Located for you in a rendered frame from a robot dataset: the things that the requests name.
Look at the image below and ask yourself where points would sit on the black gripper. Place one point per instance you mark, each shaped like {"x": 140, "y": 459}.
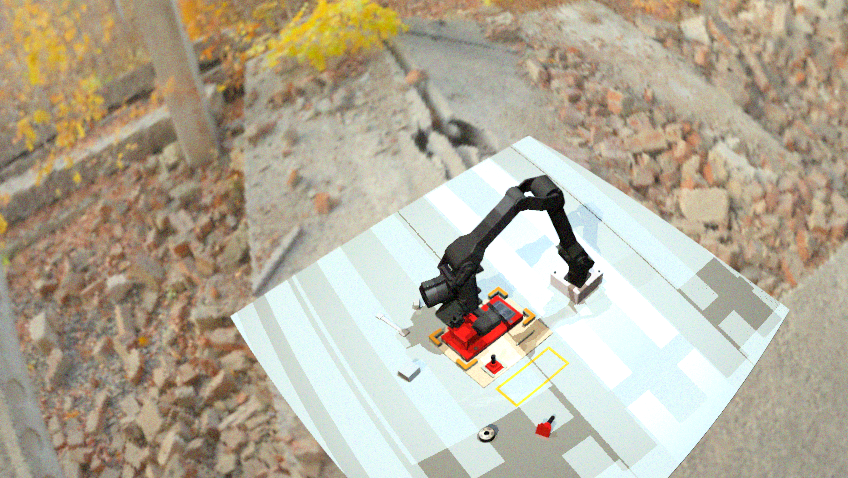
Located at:
{"x": 486, "y": 320}

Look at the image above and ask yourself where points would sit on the black toy tyre with white hub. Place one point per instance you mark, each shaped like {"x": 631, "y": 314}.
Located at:
{"x": 486, "y": 438}

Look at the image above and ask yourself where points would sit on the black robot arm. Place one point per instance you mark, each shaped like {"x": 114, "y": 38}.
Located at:
{"x": 465, "y": 254}

